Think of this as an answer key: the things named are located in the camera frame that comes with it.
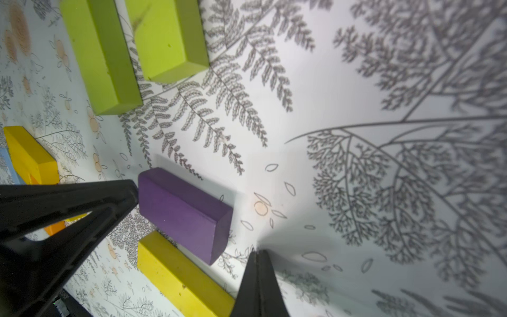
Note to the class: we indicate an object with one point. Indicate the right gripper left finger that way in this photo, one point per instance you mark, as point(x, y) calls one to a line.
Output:
point(35, 266)

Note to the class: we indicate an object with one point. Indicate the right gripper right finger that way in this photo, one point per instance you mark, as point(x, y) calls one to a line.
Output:
point(259, 294)

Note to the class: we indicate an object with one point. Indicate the purple block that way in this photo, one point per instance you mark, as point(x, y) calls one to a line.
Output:
point(191, 217)

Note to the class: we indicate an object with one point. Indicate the lime green block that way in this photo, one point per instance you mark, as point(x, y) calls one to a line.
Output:
point(169, 38)
point(102, 54)

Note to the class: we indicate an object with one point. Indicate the orange block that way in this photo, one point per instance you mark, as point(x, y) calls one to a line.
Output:
point(56, 227)

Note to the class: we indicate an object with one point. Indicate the long yellow block right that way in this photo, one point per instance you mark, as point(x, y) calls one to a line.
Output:
point(183, 283)

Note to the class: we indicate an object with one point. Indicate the long yellow block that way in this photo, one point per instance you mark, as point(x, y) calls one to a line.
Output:
point(183, 283)
point(31, 163)

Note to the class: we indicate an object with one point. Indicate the long yellow block left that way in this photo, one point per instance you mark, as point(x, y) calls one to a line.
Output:
point(31, 163)

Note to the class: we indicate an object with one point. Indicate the light blue block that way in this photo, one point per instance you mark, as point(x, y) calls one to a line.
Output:
point(7, 165)

